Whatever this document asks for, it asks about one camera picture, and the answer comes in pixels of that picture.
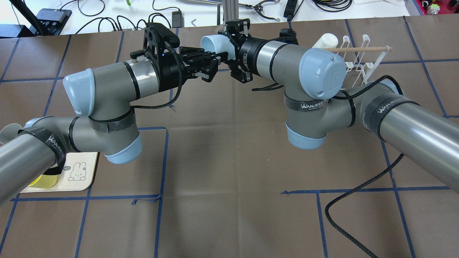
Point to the red parts bin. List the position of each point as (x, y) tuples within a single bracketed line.
[(432, 7)]

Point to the yellow plastic cup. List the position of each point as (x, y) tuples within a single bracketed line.
[(44, 182)]

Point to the black power adapter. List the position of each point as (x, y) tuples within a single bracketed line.
[(177, 19)]

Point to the black monitor stand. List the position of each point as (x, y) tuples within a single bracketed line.
[(47, 22)]

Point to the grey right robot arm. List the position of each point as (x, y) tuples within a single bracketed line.
[(316, 103)]

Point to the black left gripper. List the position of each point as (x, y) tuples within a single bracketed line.
[(169, 74)]

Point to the white wire cup rack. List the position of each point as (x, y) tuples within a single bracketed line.
[(360, 62)]

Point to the grey plastic cup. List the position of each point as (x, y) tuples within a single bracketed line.
[(9, 132)]

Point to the aluminium frame post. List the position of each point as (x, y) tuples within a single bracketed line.
[(230, 10)]

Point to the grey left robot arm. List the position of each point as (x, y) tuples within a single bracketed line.
[(105, 121)]

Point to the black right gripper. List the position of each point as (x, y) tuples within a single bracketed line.
[(248, 54)]

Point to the light blue plastic cup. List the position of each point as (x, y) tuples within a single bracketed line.
[(218, 44)]

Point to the cream bunny tray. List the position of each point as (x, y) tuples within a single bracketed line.
[(77, 174)]

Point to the white plastic cup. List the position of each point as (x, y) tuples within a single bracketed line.
[(326, 41)]

